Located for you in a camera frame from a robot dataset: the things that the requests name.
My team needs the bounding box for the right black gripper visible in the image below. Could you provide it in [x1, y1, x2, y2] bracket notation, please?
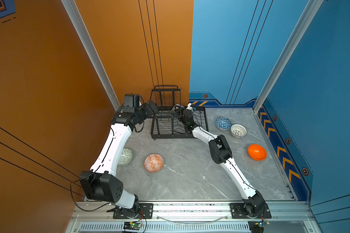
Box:
[174, 105, 188, 128]

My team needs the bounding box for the black wire dish rack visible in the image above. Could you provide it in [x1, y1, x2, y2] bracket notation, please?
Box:
[150, 85, 209, 140]

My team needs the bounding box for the red orange patterned bowl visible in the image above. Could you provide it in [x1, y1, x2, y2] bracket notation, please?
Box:
[144, 154, 164, 173]

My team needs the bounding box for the plain orange bowl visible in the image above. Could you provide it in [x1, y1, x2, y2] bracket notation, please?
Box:
[248, 144, 267, 161]

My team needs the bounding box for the blue floral bowl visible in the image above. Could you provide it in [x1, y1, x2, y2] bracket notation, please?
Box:
[171, 104, 185, 116]

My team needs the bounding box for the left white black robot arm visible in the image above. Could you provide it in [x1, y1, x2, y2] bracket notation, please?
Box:
[78, 100, 158, 218]

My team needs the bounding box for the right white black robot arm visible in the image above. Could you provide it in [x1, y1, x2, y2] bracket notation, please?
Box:
[180, 108, 272, 218]

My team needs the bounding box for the dark blue patterned bowl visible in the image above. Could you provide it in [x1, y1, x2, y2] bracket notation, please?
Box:
[215, 116, 232, 130]

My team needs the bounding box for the green patterned bowl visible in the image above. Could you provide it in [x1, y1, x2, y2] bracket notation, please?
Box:
[118, 148, 133, 167]

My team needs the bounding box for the white brown striped bowl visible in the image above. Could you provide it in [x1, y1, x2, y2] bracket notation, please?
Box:
[230, 124, 248, 138]

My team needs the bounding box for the left green circuit board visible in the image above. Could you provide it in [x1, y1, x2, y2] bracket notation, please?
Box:
[122, 222, 143, 233]

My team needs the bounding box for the green circuit board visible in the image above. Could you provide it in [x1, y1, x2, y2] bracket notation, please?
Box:
[122, 222, 143, 233]
[255, 219, 270, 228]

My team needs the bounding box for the right green circuit board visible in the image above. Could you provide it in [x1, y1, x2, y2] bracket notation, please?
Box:
[255, 219, 270, 228]

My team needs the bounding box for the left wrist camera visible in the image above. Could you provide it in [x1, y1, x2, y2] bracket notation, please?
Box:
[123, 94, 142, 109]

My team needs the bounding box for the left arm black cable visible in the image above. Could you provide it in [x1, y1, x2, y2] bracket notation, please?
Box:
[69, 174, 114, 212]

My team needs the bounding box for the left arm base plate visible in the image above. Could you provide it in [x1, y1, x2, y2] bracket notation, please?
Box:
[113, 203, 154, 219]

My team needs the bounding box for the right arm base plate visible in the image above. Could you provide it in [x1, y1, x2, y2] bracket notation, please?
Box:
[229, 203, 272, 219]

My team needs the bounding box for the aluminium front rail frame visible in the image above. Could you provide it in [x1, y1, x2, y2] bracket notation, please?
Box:
[66, 201, 322, 233]

